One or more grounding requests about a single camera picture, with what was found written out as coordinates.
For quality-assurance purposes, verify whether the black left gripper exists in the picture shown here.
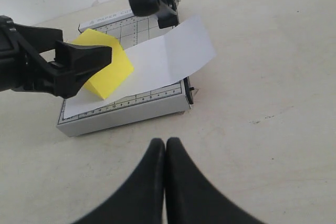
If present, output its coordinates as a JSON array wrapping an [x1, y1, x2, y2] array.
[[1, 15, 112, 98]]

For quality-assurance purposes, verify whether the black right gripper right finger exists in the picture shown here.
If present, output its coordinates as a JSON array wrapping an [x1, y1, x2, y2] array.
[[165, 137, 262, 223]]

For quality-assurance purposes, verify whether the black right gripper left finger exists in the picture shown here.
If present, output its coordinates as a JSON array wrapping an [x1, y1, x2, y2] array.
[[75, 138, 165, 223]]

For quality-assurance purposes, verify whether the yellow foam cube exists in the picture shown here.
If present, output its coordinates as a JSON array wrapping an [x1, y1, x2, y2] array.
[[72, 29, 134, 100]]

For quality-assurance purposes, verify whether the white paper sheet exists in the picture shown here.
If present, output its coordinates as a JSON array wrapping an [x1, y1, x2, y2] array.
[[64, 15, 216, 118]]

